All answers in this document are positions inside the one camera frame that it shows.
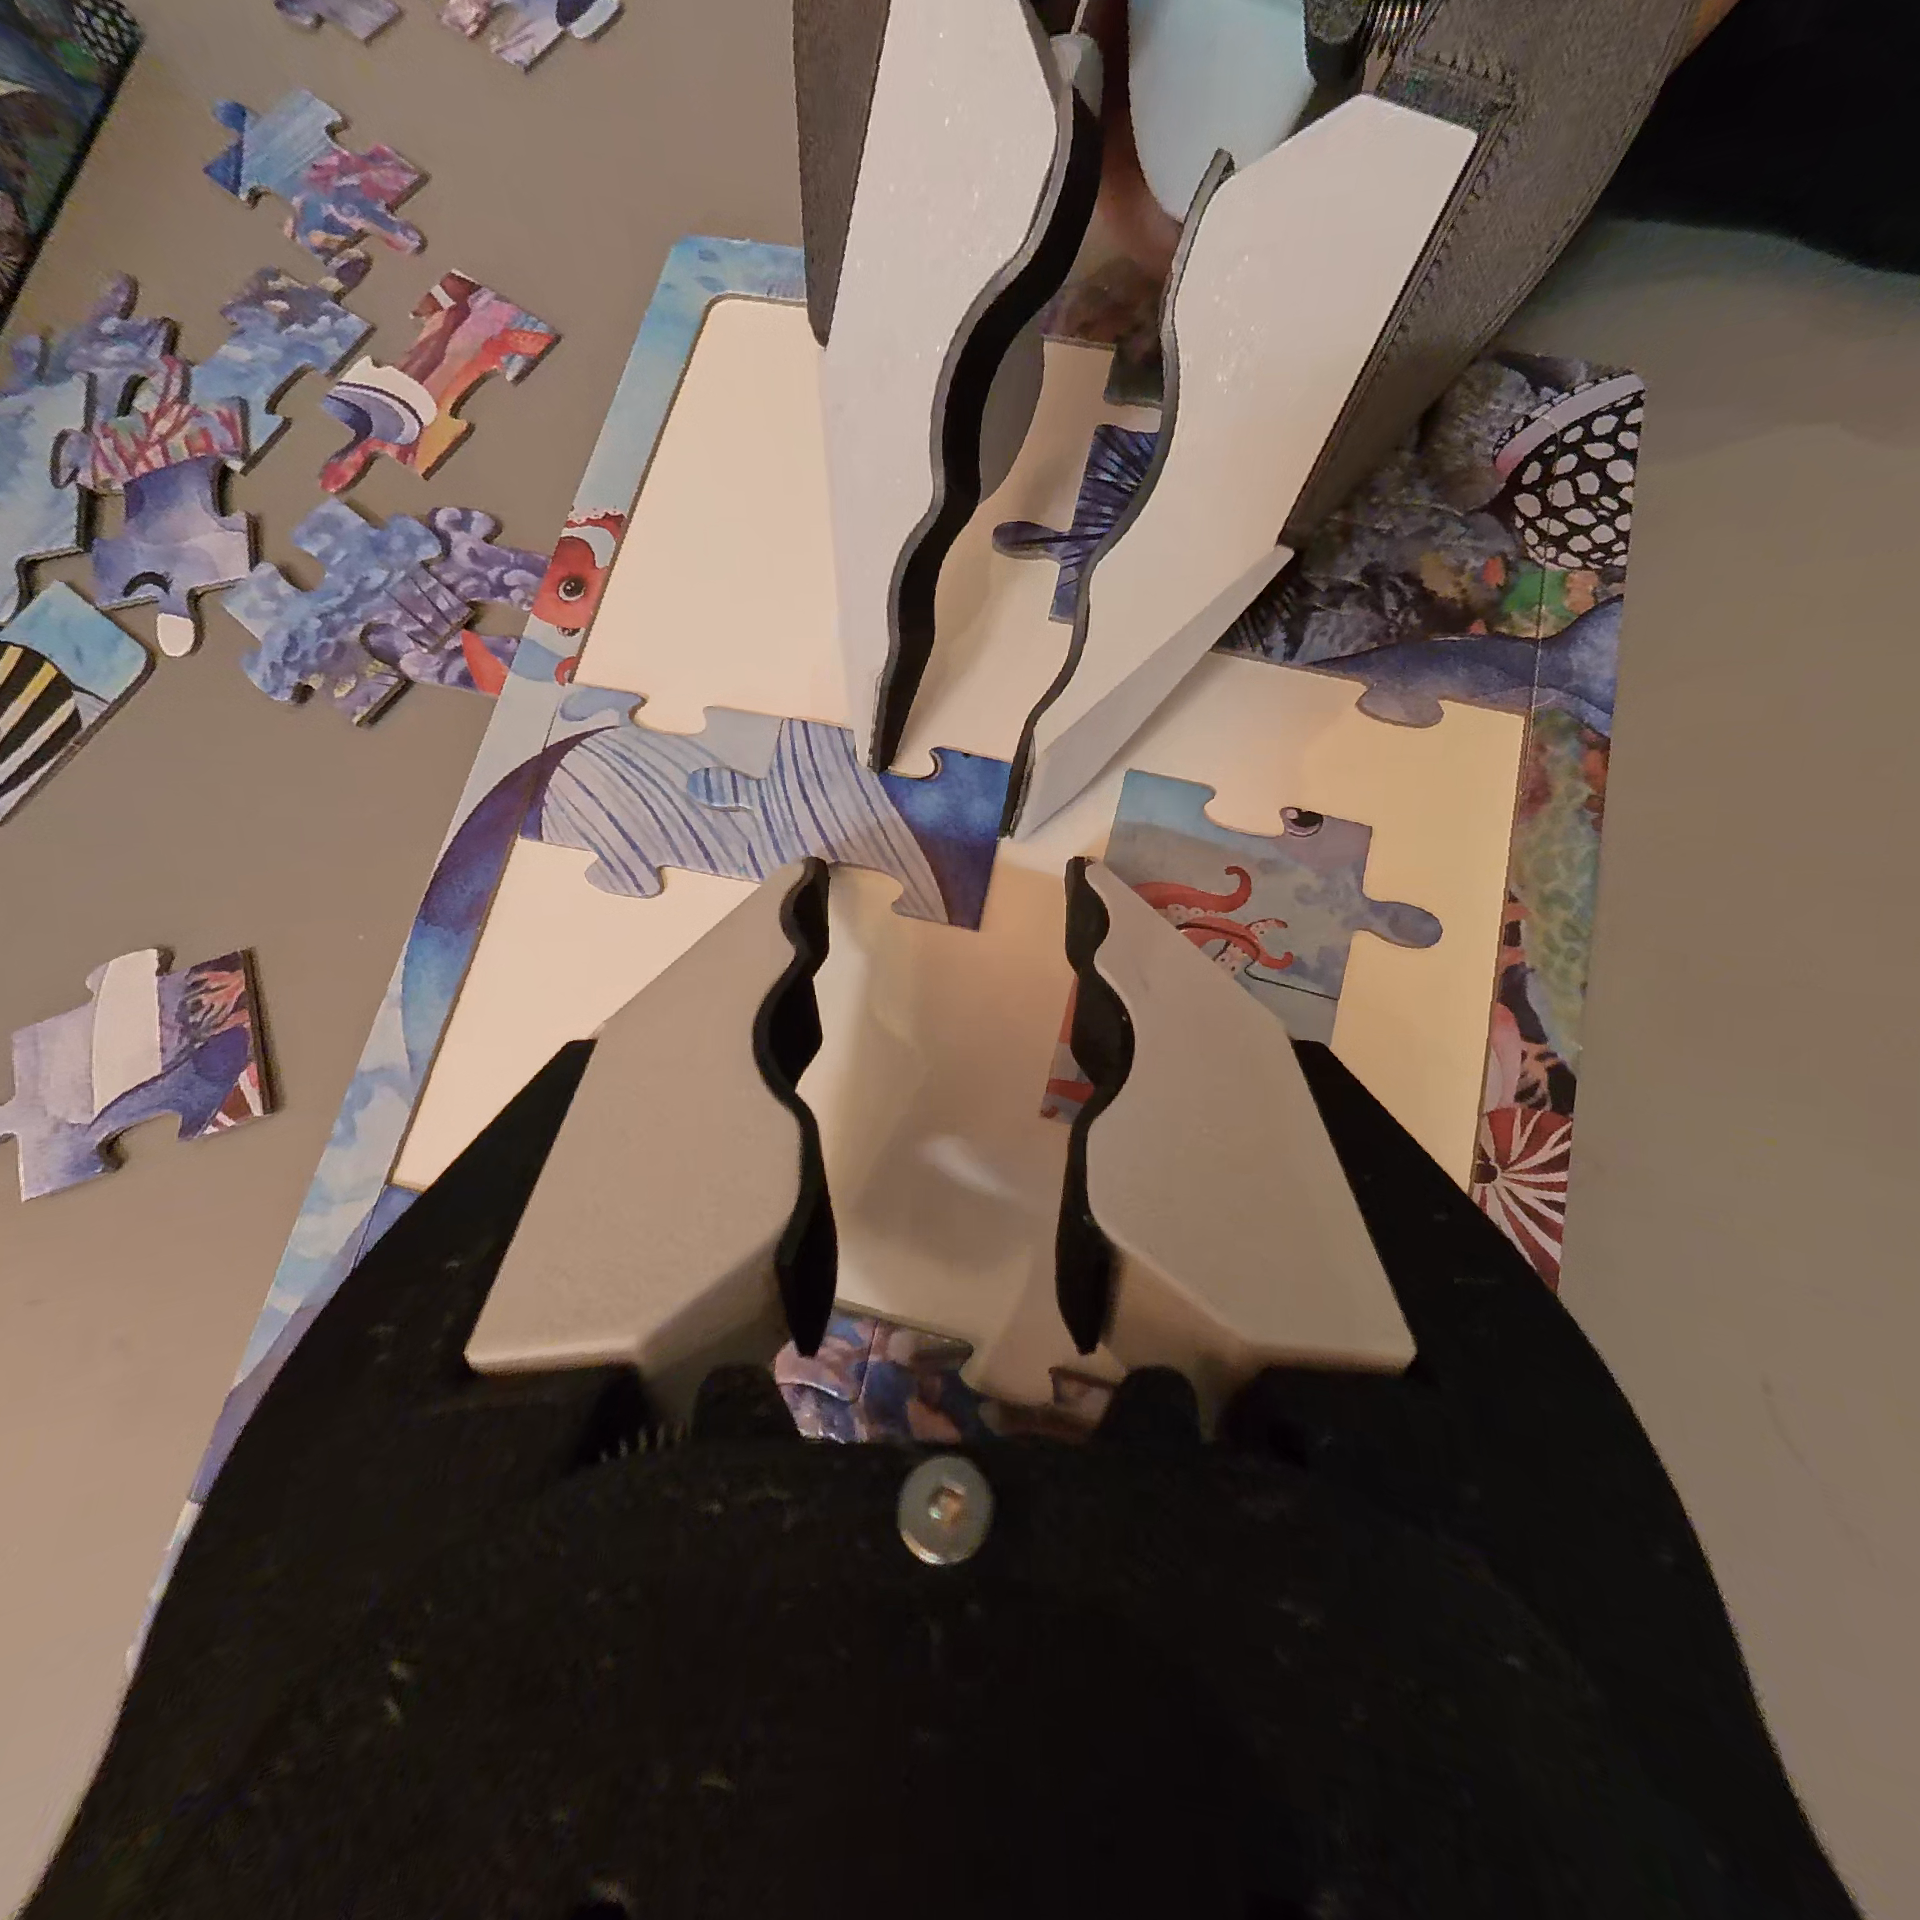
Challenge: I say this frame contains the person's black clothing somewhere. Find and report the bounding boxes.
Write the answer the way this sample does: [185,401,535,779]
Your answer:
[1574,0,1920,249]

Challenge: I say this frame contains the white banded purple puzzle piece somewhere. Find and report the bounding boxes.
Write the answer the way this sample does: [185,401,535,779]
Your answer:
[0,945,279,1204]

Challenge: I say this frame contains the pale striped whale puzzle piece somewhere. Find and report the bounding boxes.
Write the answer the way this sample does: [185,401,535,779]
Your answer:
[540,689,781,904]

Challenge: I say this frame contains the assembled sea urchin puzzle section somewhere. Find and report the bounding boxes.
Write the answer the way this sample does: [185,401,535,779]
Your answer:
[990,352,1649,737]

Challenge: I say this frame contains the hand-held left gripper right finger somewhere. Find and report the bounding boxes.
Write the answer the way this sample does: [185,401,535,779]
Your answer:
[1054,858,1419,1379]

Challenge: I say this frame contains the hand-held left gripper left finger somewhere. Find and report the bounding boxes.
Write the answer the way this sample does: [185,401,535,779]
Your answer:
[461,858,839,1376]

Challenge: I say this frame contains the scattered loose puzzle pieces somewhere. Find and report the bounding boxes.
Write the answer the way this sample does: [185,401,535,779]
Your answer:
[0,0,633,819]

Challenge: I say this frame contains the cream jigsaw puzzle tray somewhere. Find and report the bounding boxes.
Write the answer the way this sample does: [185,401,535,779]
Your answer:
[129,232,1653,1666]

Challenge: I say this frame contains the octopus puzzle piece pair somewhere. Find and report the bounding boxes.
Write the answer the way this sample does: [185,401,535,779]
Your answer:
[1041,961,1339,1125]

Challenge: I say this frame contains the dark cornered whale puzzle piece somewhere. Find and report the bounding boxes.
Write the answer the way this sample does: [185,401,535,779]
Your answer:
[687,717,1003,924]

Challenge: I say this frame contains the person's right hand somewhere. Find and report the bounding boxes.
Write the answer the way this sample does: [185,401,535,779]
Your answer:
[1093,164,1196,289]

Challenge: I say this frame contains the octopus puzzle piece with eye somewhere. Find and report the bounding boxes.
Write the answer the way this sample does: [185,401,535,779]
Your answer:
[1107,769,1444,1004]

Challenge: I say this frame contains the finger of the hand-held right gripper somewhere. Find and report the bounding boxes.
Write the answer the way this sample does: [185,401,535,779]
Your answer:
[1014,93,1483,842]
[813,0,1114,779]

